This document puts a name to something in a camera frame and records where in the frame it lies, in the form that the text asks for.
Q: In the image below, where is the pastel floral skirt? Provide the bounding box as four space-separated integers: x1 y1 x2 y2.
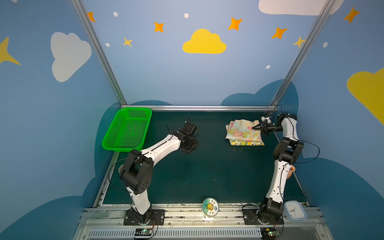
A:
226 120 262 143

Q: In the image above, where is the lemon print skirt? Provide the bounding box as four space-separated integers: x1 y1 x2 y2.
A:
229 140 265 146

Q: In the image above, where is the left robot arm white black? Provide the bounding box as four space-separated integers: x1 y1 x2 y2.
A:
119 120 199 226

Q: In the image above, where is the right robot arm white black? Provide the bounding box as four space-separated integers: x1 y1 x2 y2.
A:
252 112 321 225

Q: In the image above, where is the small terracotta cup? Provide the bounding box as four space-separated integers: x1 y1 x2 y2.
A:
287 166 296 180

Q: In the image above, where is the green plastic basket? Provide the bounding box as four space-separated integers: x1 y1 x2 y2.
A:
102 107 153 153

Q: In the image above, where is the round white green tape dispenser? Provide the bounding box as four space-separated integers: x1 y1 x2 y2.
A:
202 198 220 219

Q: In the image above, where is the white square clock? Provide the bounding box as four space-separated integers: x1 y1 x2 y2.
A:
284 201 308 222

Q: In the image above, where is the left green circuit board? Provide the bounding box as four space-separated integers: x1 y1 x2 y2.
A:
134 228 153 239

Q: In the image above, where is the green circuit board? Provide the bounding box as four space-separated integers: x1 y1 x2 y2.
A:
134 228 153 239
260 228 277 240

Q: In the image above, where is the right green circuit board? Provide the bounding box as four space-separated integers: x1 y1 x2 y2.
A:
260 228 277 240

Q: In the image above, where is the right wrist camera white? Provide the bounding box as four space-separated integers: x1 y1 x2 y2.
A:
261 117 272 124

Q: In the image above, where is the rear aluminium frame bar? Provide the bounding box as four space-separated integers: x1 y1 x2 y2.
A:
121 105 276 112

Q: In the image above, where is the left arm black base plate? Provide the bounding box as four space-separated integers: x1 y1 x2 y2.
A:
123 208 165 226

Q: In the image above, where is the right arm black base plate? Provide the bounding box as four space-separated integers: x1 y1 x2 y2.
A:
242 208 284 225

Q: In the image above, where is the right aluminium frame post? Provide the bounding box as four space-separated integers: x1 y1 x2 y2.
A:
270 0 336 107

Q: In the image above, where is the aluminium frame post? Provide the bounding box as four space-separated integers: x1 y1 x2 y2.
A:
71 0 127 105
270 0 336 107

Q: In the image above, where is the aluminium rail base frame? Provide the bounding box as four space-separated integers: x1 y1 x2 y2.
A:
73 203 333 240

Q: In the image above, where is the left aluminium frame post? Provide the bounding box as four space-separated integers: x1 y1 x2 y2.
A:
71 0 127 105

